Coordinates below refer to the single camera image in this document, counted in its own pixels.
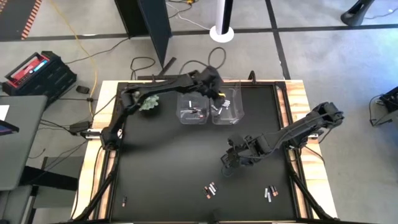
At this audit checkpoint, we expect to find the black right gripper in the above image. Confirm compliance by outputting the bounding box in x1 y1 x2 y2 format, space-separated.
220 133 265 170

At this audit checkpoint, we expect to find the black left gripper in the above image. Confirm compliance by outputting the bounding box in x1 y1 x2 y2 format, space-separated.
198 65 225 110

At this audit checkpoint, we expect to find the clear plastic bin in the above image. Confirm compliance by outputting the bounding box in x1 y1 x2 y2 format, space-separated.
210 81 246 126
176 89 210 125

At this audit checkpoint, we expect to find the short black foot bar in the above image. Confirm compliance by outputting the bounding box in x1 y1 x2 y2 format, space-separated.
157 57 177 78

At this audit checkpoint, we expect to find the green plant in patterned pot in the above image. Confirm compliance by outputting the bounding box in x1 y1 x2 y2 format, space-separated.
133 91 160 112

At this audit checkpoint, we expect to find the white pole with round base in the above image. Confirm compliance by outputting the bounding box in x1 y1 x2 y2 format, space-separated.
209 0 235 44

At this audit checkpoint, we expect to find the black table mat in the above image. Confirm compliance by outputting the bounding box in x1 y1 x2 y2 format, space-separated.
111 82 296 220

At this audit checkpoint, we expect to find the black partition panel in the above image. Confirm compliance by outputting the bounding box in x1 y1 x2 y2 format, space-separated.
114 0 172 68

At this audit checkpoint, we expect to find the black power adapter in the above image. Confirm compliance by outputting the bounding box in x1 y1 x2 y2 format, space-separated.
68 120 93 135

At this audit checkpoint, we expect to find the black floor equipment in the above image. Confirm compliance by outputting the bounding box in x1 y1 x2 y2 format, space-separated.
369 86 398 128

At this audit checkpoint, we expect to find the black chair base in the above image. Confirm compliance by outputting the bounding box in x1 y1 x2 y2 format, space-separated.
340 0 376 27

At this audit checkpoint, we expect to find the black and red tool crate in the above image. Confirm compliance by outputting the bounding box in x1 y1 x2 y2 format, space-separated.
1 50 78 101

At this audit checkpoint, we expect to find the black desk foot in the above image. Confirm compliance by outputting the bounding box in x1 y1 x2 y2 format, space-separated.
18 166 79 192

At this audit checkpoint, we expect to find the grey desk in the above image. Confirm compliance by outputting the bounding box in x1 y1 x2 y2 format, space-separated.
0 95 49 191

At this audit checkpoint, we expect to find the dark tablet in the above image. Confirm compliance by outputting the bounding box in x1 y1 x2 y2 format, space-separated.
0 119 20 136

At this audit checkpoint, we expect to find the orange striped black floor mat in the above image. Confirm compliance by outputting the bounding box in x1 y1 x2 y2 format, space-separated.
0 0 43 41

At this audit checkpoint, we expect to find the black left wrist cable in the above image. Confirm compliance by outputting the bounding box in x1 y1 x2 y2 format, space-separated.
178 46 227 75

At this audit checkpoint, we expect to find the white floor cable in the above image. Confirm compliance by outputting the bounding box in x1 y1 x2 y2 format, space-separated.
166 1 212 31

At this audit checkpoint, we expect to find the looped black floor cable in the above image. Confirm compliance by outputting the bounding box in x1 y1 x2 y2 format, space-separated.
129 56 156 81

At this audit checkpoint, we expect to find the long black floor cable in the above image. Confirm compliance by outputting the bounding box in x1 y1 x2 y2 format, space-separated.
64 37 131 65

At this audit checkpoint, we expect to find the yellow cable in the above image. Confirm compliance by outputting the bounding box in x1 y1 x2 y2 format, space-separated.
49 0 99 119

